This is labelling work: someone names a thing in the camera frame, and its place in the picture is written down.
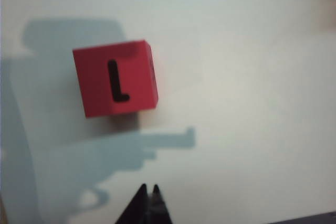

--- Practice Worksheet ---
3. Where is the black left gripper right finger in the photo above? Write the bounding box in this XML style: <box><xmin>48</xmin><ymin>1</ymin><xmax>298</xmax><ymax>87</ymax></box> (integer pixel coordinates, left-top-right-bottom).
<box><xmin>147</xmin><ymin>184</ymin><xmax>174</xmax><ymax>224</ymax></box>

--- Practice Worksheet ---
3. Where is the red foam block with penguin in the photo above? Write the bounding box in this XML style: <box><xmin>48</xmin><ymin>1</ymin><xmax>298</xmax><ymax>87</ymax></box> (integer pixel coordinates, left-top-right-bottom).
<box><xmin>72</xmin><ymin>39</ymin><xmax>159</xmax><ymax>119</ymax></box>

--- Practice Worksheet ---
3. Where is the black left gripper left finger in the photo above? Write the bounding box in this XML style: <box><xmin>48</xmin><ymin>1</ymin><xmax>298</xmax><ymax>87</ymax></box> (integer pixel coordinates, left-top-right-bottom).
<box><xmin>114</xmin><ymin>183</ymin><xmax>148</xmax><ymax>224</ymax></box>

